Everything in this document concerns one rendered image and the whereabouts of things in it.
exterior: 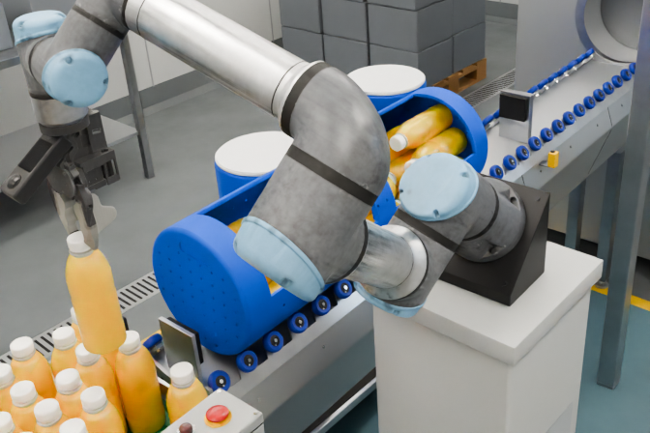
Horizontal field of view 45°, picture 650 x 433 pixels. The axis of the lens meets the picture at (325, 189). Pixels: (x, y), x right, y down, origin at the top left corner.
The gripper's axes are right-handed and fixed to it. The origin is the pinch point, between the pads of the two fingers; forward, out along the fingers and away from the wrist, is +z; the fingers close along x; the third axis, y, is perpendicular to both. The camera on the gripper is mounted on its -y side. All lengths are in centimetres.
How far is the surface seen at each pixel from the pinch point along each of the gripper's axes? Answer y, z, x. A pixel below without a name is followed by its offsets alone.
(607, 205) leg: 219, 97, 0
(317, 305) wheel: 47, 39, -5
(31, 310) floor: 66, 135, 187
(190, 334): 17.5, 30.6, 1.3
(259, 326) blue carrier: 26.9, 30.3, -8.2
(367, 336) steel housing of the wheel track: 59, 54, -8
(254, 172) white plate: 75, 32, 42
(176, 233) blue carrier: 23.9, 13.8, 8.7
